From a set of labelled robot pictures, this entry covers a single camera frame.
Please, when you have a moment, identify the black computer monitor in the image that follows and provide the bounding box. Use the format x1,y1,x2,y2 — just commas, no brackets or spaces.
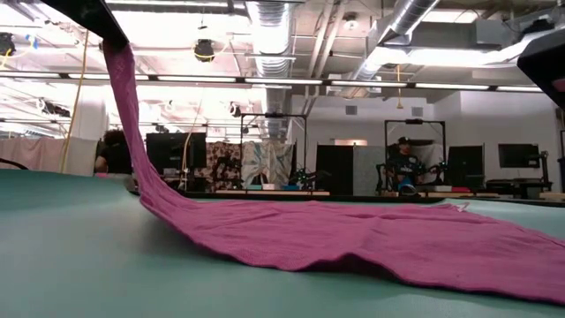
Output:
146,132,207,176
447,144,486,190

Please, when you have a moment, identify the black ceiling dome device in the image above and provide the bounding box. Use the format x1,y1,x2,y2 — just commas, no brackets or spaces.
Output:
192,37,216,64

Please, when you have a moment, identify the long ceiling light strip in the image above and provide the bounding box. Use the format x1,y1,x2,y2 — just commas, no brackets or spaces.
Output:
0,71,544,94

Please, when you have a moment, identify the magenta towel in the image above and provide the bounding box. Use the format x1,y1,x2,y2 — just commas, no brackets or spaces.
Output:
102,42,565,306

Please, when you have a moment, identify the black partition panel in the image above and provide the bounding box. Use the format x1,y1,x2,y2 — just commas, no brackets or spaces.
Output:
314,144,355,197

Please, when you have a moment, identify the thin yellow hanging cable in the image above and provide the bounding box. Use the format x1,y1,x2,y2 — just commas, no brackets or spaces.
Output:
179,99,204,191

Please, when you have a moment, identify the floral patterned cloth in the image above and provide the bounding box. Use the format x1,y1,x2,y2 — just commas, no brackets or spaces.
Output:
206,140,243,192

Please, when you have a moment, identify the grey partition panel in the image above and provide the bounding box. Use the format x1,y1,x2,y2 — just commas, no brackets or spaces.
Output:
352,145,388,197

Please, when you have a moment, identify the smooth silver air duct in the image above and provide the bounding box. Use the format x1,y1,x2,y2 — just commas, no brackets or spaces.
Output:
350,0,442,89

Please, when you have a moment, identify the black wall-mounted monitor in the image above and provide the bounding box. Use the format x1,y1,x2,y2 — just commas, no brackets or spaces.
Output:
497,142,541,170

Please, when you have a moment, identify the beige curtain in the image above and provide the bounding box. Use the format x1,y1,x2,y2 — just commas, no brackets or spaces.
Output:
0,135,99,176

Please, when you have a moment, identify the green table mat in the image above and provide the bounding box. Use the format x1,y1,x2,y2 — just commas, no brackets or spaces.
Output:
0,169,565,318

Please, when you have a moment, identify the thick yellow cable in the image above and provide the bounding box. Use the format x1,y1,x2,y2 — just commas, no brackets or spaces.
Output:
59,28,91,174

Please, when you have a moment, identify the person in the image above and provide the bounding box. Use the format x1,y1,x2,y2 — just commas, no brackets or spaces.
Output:
94,128,133,175
377,136,445,196

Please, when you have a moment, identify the ribbed silver air duct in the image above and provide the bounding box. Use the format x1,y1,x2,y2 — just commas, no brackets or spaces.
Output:
245,0,296,140

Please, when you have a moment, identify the black equipment desk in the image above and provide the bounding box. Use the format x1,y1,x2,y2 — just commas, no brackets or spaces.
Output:
485,150,554,200

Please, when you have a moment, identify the distant wooden table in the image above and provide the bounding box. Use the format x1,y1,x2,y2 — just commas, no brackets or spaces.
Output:
215,189,331,198
382,190,502,200

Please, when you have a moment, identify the grey rectangular air duct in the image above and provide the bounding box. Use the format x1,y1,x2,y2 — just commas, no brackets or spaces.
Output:
381,19,517,49

